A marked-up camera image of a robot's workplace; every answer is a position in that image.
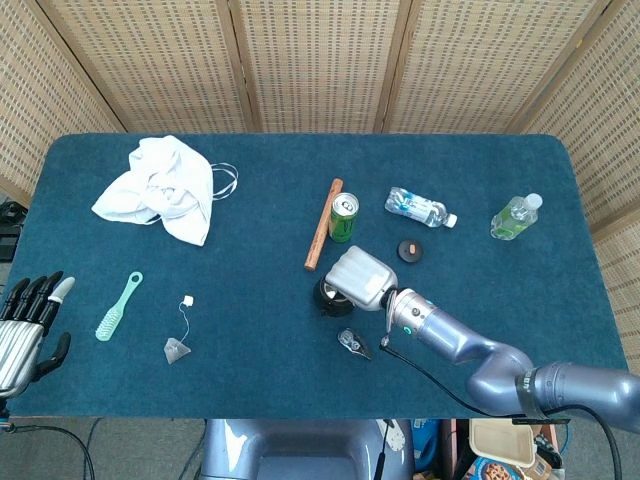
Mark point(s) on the black teapot lid orange knob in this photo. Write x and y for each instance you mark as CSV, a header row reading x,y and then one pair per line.
x,y
411,251

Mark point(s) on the blue package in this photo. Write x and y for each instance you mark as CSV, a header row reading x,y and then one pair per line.
x,y
425,445

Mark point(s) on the clear bottle green label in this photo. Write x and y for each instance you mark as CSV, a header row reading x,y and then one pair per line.
x,y
515,216

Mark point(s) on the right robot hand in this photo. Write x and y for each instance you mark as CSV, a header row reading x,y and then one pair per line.
x,y
362,277

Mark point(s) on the beige food container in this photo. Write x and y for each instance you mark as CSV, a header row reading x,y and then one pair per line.
x,y
500,442

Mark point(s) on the wooden rolling stick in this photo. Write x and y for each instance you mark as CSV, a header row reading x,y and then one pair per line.
x,y
322,227

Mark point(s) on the white cloth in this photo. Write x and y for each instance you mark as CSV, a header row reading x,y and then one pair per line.
x,y
165,190

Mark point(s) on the cookie box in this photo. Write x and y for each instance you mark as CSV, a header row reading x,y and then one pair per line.
x,y
492,471

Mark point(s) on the clear water bottle blue label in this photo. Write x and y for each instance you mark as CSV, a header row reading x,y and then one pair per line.
x,y
415,206

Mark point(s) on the black equipment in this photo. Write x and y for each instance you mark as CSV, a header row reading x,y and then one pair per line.
x,y
7,240

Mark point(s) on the green energy drink can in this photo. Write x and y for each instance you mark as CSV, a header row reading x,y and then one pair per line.
x,y
342,225

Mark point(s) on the black flat bar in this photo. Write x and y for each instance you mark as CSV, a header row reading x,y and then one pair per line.
x,y
530,421

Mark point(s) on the woven folding screen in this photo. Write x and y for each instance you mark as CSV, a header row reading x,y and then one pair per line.
x,y
320,65

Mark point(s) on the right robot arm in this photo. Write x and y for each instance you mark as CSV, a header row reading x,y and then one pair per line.
x,y
475,350

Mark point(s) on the correction tape dispenser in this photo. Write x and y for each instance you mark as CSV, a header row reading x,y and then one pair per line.
x,y
354,344

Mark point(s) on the black teapot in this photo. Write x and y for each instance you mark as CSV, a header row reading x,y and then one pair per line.
x,y
332,306

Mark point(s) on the blue table mat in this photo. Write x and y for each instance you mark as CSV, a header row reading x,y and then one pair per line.
x,y
240,300

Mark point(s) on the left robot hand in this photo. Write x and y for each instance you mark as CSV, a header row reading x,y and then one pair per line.
x,y
15,350

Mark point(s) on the blue-grey robot torso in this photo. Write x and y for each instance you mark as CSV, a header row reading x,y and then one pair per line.
x,y
305,450

